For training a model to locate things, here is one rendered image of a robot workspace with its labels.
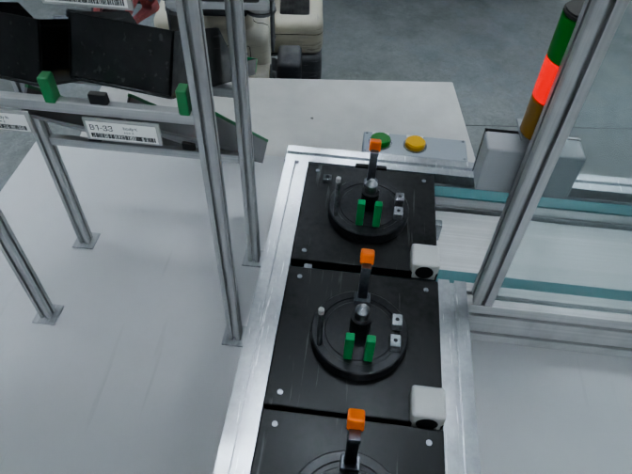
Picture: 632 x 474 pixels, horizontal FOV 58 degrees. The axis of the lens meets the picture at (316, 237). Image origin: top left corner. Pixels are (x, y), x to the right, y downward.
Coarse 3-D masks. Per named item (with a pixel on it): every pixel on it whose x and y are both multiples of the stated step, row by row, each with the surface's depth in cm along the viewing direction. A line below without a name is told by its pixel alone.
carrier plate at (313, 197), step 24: (312, 168) 107; (336, 168) 108; (360, 168) 108; (312, 192) 103; (408, 192) 104; (432, 192) 104; (312, 216) 99; (408, 216) 100; (432, 216) 100; (312, 240) 95; (336, 240) 96; (408, 240) 96; (432, 240) 96; (312, 264) 93; (336, 264) 92; (360, 264) 92; (384, 264) 92; (408, 264) 92
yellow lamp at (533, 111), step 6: (534, 102) 65; (528, 108) 67; (534, 108) 66; (540, 108) 65; (528, 114) 67; (534, 114) 66; (540, 114) 65; (522, 120) 69; (528, 120) 67; (534, 120) 66; (522, 126) 69; (528, 126) 68; (534, 126) 67; (522, 132) 69; (528, 132) 68; (528, 138) 68
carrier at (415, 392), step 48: (288, 288) 88; (336, 288) 89; (384, 288) 89; (432, 288) 89; (288, 336) 83; (336, 336) 81; (384, 336) 81; (432, 336) 83; (288, 384) 78; (336, 384) 78; (384, 384) 78; (432, 384) 78
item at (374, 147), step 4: (372, 140) 97; (376, 140) 97; (380, 140) 98; (372, 144) 97; (376, 144) 97; (380, 144) 97; (372, 148) 97; (376, 148) 97; (380, 148) 97; (372, 152) 96; (376, 152) 96; (372, 156) 98; (376, 156) 98; (372, 160) 99; (376, 160) 99; (372, 164) 99; (376, 164) 99; (372, 168) 99; (368, 172) 100; (372, 172) 100; (368, 176) 100; (372, 176) 100; (368, 180) 100
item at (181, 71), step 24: (72, 24) 64; (96, 24) 63; (120, 24) 62; (72, 48) 65; (96, 48) 64; (120, 48) 63; (144, 48) 63; (168, 48) 62; (216, 48) 73; (72, 72) 66; (96, 72) 65; (120, 72) 65; (144, 72) 64; (168, 72) 63; (216, 72) 75; (168, 96) 64
